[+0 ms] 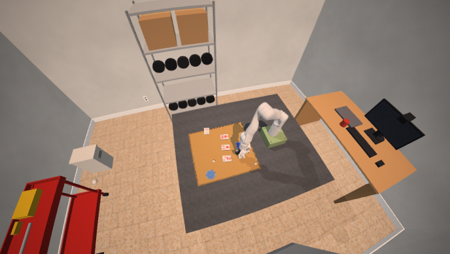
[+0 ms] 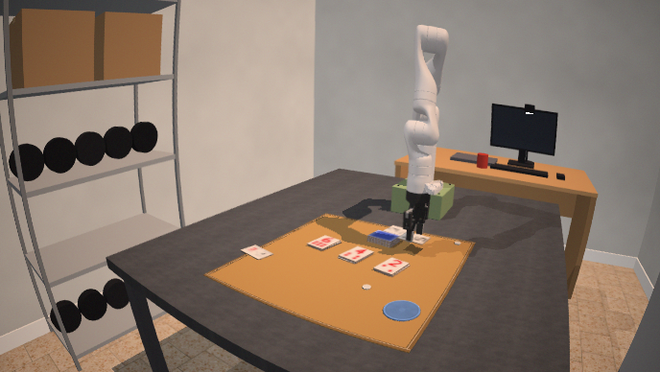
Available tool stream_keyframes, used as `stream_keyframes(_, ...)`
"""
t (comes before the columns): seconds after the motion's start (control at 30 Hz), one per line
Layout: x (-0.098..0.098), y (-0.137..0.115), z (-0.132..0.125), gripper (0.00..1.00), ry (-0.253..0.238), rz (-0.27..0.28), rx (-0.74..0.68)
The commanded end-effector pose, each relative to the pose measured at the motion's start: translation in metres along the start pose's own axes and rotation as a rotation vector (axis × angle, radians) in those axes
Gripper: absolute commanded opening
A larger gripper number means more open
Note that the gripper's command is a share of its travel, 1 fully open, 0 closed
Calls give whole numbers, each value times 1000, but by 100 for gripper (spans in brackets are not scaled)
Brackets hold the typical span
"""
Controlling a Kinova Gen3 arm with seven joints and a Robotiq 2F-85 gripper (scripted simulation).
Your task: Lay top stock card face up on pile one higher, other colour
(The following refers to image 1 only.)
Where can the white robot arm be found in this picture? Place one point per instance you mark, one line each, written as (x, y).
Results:
(267, 113)

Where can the blue round disc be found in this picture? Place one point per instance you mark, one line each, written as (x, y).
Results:
(210, 174)

